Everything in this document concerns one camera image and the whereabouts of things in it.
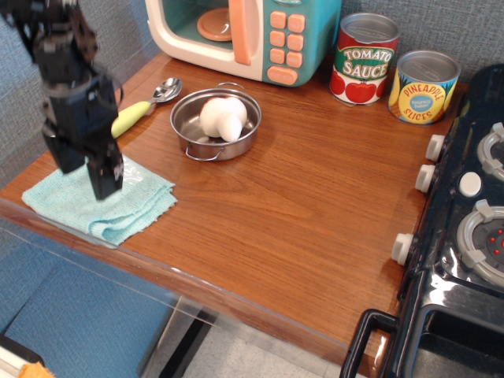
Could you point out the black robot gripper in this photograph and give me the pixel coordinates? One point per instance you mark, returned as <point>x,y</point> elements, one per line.
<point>79,116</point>

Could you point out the light blue cloth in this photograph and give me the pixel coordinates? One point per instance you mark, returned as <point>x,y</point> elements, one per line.
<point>68,201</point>

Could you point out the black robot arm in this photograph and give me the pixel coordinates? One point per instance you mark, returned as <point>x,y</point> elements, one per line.
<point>56,36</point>

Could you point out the small steel pot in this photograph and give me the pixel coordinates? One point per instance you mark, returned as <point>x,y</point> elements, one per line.
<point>195,144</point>

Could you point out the white toy mushroom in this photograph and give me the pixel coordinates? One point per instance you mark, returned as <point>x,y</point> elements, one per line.
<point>223,118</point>

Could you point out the orange microwave plate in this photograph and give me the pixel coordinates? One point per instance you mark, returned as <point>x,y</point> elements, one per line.
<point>215,25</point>

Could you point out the orange object at corner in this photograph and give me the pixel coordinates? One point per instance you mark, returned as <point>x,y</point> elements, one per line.
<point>34,370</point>

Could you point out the teal toy microwave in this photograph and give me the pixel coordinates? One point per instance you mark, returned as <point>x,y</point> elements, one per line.
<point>277,42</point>

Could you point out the tomato sauce can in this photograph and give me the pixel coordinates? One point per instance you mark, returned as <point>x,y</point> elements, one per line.
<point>365,49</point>

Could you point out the white stove knob bottom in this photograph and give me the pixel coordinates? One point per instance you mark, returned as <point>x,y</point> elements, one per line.
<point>401,247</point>

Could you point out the white stove knob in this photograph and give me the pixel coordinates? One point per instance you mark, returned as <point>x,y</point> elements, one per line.
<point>424,178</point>
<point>434,147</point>
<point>401,247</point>

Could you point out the white stove knob middle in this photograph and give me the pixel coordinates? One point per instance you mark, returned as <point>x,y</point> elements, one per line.
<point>424,178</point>

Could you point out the white stove knob top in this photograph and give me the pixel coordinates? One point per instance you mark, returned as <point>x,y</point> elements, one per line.
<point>434,147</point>

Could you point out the pineapple slices can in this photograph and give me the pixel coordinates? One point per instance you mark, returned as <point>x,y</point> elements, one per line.
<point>423,86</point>

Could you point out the white round stove button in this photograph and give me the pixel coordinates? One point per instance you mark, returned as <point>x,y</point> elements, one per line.
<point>470,184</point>

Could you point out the black toy stove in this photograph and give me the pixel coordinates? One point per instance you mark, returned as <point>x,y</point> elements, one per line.
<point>450,314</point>

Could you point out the spoon with green handle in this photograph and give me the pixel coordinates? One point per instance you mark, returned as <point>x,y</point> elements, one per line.
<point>128,117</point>

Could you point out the black oven door handle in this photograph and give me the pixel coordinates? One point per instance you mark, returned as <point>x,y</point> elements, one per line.
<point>370,320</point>

